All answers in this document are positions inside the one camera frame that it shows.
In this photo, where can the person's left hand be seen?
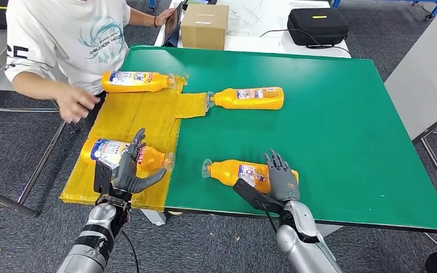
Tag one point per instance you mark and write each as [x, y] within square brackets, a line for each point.
[164, 17]

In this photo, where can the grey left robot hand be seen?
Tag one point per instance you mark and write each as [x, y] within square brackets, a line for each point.
[128, 177]

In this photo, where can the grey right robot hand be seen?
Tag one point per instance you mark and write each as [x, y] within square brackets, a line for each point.
[282, 182]

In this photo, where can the person's right hand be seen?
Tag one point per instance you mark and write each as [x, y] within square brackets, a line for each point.
[73, 103]

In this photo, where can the orange detergent bottle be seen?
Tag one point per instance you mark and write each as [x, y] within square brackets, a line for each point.
[226, 171]
[248, 104]
[128, 87]
[152, 158]

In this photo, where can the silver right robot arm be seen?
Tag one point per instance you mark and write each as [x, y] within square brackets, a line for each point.
[301, 245]

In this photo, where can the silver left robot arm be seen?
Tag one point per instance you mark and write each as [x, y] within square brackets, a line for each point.
[94, 237]

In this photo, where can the brown cardboard box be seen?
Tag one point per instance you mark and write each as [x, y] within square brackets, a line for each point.
[204, 28]

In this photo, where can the white table leg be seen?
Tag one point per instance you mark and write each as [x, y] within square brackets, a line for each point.
[329, 230]
[154, 218]

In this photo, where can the yellow taped board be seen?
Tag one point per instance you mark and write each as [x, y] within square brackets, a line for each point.
[147, 113]

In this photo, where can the person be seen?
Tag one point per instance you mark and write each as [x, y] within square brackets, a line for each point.
[64, 34]

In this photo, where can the white table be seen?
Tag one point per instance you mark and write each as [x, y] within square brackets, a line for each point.
[264, 43]
[0, 84]

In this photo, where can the light grey table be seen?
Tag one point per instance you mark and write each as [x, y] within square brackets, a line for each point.
[424, 75]

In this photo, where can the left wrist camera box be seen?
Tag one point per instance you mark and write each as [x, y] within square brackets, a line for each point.
[102, 177]

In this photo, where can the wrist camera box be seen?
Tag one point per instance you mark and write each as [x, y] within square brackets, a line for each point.
[102, 177]
[252, 194]

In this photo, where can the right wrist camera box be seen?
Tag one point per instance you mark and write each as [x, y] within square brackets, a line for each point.
[252, 194]

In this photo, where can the blue wheeled frame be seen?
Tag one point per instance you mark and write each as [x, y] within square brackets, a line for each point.
[435, 5]

